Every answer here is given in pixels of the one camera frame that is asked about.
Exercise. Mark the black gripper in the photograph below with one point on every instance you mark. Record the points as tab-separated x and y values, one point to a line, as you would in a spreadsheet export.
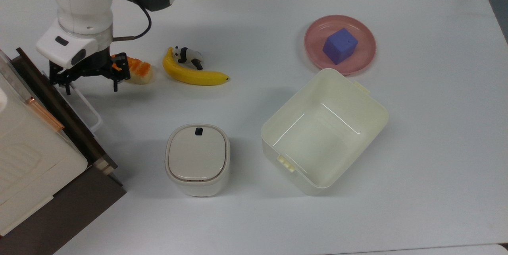
89	68

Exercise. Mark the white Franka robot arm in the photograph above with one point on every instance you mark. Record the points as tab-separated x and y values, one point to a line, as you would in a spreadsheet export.
83	0

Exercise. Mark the cream open plastic bin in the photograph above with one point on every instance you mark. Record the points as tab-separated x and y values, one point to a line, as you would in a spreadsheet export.
321	136

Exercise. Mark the orange glazed toy pastry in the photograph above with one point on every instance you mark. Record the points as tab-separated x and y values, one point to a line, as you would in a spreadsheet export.
141	73

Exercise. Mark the small panda figurine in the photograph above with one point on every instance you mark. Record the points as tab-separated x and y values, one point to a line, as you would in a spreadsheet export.
186	54

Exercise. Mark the yellow toy banana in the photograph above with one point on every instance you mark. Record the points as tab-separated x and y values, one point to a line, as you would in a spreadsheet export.
194	76

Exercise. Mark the beige lidded mini trash can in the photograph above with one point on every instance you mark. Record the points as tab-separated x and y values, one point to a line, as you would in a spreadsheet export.
197	159

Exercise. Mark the dark brown wooden cabinet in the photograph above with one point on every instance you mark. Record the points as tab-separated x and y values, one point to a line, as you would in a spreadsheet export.
59	215

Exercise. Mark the purple cube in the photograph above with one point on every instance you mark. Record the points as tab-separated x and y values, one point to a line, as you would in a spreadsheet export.
339	46

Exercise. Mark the pink plate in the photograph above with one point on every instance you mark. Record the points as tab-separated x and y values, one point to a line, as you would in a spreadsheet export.
357	54

